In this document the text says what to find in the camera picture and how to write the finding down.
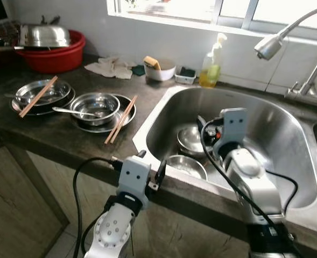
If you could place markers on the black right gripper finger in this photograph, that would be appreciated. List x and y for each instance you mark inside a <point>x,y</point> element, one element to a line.
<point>202,121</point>

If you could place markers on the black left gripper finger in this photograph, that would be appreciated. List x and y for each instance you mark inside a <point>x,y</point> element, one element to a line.
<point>161,171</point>
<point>141,155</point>

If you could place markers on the wooden chopstick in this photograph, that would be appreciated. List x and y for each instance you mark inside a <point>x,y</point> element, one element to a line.
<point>120,119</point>
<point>40,98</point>
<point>124,120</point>
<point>36,97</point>

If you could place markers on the deep steel bowl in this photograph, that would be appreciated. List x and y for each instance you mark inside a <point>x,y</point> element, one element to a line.
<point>105,103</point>

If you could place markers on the steel spoon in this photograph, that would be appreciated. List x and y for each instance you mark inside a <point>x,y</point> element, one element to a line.
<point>72,111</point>
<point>12,97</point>

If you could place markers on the stainless steel kitchen sink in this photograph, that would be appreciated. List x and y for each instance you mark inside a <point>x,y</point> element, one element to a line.
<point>279,129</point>

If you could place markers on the small white plastic tray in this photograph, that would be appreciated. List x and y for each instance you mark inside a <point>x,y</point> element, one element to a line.
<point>184,79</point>

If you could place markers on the yellow dish soap bottle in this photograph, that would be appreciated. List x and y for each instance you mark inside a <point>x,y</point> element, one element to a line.
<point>211,72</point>

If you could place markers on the green scrubber pad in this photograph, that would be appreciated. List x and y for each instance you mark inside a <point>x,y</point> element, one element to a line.
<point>187,72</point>

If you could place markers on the flat steel plate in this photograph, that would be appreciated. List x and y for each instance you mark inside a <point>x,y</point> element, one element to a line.
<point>96,129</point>
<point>50,110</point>

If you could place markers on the white ceramic bowl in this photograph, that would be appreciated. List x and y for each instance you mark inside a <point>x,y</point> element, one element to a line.
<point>163,72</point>

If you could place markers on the yellow dish sponge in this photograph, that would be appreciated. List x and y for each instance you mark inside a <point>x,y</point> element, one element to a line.
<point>151,63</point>

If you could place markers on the dark green scouring pad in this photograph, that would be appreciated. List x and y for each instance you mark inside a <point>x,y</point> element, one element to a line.
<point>139,70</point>

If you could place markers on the crumpled beige dish cloth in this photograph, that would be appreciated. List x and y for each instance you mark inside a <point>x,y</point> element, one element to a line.
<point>111,67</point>

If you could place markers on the grey gooseneck faucet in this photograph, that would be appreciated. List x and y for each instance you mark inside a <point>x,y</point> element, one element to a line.
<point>268,47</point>

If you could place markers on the shallow steel dish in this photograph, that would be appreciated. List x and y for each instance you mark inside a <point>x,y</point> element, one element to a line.
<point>53,94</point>

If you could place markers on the red plastic basin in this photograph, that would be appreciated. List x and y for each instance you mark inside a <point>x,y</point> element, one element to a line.
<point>56,60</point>

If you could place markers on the inverted steel basin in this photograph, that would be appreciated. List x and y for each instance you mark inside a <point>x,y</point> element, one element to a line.
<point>45,36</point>

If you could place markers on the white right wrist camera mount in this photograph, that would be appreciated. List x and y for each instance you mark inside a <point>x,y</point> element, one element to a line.
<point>233,126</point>

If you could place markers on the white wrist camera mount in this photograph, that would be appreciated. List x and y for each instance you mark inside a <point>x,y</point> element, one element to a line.
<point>132,174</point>
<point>233,126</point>

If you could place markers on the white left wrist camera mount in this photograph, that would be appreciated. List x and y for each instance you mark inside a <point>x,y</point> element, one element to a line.
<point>132,174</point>

